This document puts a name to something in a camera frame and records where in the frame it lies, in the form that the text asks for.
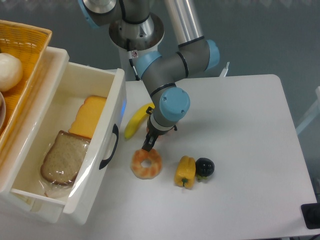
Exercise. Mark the white drawer cabinet frame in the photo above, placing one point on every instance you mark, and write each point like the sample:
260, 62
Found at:
52, 66

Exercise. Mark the orange glazed donut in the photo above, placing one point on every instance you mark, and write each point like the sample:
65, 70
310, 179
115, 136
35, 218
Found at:
146, 165

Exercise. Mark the black round fruit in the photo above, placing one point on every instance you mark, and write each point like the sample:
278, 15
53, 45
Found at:
204, 168

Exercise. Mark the brown egg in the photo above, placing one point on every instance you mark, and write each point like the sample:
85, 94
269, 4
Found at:
158, 137

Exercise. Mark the yellow wicker basket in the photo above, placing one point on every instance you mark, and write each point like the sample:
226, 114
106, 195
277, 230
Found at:
27, 43

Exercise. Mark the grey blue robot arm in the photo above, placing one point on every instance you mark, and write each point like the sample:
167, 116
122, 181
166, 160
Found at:
160, 74

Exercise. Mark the white round bun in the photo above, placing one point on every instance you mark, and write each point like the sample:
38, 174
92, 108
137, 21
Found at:
11, 71

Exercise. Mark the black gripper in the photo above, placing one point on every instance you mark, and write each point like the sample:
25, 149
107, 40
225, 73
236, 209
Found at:
154, 130

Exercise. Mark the white frame at right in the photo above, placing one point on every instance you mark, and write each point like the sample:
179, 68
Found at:
312, 112

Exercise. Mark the yellow banana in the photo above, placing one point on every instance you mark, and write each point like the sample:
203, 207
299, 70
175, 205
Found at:
137, 119

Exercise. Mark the red bell pepper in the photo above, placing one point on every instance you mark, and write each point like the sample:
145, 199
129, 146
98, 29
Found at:
169, 133

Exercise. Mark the black device at edge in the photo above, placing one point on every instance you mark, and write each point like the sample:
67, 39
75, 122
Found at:
311, 215

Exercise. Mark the yellow bell pepper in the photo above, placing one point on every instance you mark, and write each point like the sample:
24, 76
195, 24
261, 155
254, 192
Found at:
185, 173

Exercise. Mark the brown bowl rim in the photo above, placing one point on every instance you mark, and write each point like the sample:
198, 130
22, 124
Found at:
3, 111

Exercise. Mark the brown bread slice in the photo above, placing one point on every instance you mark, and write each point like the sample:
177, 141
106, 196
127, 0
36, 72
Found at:
64, 159

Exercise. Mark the white plastic drawer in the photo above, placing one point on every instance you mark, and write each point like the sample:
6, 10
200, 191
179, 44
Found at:
78, 82

